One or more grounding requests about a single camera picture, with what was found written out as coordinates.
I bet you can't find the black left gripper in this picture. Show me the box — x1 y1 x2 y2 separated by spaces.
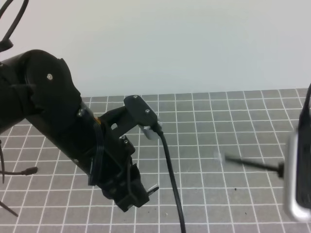
88 123 150 212

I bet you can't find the black pen cap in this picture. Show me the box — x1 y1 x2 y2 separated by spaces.
147 186 159 196

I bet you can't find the black pen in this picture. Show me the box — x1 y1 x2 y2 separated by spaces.
216 152 284 179

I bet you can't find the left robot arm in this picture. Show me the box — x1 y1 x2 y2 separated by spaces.
0 50 149 211

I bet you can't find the black left camera cable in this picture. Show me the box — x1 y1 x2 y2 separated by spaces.
153 121 187 233

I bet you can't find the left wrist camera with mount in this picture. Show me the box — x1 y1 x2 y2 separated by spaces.
99 95 163 140

